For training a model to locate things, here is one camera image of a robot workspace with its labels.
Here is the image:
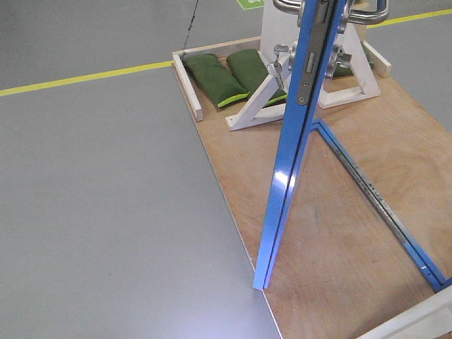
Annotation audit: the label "steel thumb turn lock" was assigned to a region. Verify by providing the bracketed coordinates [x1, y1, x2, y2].
[325, 44, 352, 79]

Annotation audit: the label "green sandbag right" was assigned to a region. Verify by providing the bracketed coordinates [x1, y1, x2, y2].
[226, 49, 268, 97]

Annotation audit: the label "steel door handle front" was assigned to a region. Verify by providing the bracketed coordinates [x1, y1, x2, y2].
[273, 0, 306, 15]

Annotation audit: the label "keys in lock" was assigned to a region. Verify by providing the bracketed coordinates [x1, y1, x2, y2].
[267, 42, 297, 90]

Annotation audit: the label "blue door frame threshold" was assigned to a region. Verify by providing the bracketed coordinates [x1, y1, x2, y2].
[311, 119, 451, 292]

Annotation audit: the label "green sandbag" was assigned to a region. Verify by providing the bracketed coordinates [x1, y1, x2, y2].
[184, 54, 249, 108]
[226, 49, 268, 97]

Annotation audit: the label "steel door handle back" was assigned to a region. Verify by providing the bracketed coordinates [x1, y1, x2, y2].
[338, 0, 390, 34]

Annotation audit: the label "white wooden rail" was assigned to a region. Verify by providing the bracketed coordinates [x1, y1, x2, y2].
[172, 51, 203, 122]

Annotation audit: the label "white triangular wooden brace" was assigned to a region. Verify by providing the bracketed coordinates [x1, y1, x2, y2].
[225, 75, 285, 131]

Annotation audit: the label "steel door handle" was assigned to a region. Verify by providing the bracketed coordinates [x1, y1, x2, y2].
[273, 0, 306, 15]
[338, 0, 390, 34]

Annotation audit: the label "blue door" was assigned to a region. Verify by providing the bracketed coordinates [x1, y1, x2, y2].
[253, 1, 346, 290]

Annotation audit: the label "plywood door platform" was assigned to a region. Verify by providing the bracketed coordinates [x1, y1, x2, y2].
[190, 78, 451, 338]

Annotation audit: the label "dark blue rope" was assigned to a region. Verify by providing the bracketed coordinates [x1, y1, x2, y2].
[182, 0, 201, 54]

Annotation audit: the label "yellow floor tape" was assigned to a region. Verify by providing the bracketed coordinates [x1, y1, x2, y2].
[1, 9, 451, 97]

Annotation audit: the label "green floor sign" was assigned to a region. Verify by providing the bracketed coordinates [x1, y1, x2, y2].
[237, 0, 265, 11]

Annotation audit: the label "green sandbag left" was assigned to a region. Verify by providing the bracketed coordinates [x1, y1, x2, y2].
[184, 54, 249, 108]

